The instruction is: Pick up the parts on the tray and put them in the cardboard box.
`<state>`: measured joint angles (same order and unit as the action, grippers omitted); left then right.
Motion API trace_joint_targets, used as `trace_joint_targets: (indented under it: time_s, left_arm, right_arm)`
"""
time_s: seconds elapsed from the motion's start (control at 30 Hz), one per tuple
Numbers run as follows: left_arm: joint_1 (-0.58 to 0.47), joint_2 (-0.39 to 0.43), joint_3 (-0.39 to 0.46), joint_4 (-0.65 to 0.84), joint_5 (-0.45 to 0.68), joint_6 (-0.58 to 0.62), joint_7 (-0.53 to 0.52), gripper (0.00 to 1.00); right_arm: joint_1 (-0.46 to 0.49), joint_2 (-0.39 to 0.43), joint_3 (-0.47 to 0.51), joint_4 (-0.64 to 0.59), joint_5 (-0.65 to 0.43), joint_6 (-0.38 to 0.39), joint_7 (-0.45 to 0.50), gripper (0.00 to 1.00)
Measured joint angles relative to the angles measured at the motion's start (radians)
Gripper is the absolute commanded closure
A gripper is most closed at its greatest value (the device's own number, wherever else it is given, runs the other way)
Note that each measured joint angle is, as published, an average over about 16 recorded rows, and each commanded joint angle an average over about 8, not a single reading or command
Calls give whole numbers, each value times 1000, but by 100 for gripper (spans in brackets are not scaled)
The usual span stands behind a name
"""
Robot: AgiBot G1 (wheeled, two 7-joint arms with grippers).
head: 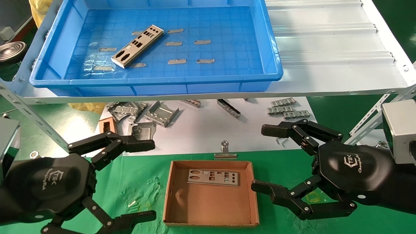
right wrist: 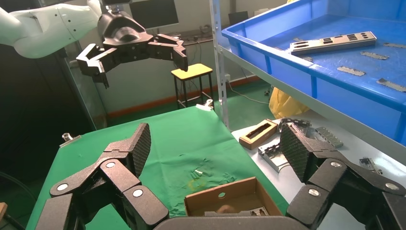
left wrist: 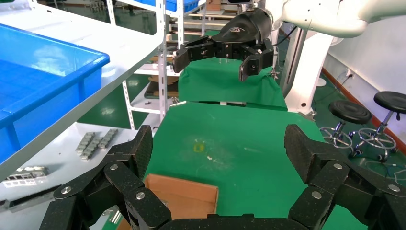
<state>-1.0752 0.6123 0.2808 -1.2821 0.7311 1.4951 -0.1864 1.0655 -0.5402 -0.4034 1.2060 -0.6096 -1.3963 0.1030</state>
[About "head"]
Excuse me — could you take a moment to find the square grey metal bracket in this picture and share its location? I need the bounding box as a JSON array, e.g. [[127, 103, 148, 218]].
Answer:
[[128, 122, 157, 141]]

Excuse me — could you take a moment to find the bent grey metal bracket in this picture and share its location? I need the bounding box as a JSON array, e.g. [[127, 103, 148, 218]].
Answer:
[[143, 101, 180, 127]]

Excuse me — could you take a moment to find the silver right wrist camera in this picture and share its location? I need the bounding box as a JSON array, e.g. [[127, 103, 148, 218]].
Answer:
[[381, 99, 416, 164]]

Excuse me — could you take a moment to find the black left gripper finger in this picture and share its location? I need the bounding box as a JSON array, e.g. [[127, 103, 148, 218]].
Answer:
[[41, 196, 157, 234], [68, 132, 156, 171]]

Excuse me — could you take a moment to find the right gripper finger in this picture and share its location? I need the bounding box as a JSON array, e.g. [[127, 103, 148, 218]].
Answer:
[[261, 119, 344, 156], [251, 175, 358, 221]]

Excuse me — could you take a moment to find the blue plastic tray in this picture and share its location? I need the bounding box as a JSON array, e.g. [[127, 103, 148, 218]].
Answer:
[[29, 0, 283, 97]]

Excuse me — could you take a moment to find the dark metal strip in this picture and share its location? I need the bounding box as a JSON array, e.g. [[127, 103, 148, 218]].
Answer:
[[217, 99, 241, 118]]

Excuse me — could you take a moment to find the grey slotted metal plate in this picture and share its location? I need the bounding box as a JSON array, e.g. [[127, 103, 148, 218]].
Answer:
[[107, 102, 149, 123]]

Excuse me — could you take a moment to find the small brown open box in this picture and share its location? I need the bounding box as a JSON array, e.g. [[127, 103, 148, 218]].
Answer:
[[98, 117, 118, 134]]

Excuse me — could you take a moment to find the black round speaker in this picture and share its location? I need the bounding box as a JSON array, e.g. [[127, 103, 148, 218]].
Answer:
[[0, 41, 27, 63]]

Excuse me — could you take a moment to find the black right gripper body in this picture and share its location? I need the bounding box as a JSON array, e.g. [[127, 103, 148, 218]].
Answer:
[[314, 140, 416, 215]]

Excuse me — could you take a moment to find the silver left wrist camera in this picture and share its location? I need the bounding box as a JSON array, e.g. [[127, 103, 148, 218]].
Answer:
[[0, 118, 21, 184]]

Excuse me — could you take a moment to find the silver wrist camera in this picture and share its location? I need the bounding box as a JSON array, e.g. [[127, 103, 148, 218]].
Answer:
[[0, 118, 21, 184], [381, 99, 416, 164]]

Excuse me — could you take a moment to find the brown cardboard box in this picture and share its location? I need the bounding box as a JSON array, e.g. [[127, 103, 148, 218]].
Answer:
[[162, 160, 260, 227]]

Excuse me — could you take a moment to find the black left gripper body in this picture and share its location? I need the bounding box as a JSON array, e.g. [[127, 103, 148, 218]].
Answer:
[[0, 153, 98, 225]]

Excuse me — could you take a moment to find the white metal shelf rack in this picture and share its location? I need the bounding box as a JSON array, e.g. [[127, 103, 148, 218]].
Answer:
[[0, 0, 416, 153]]

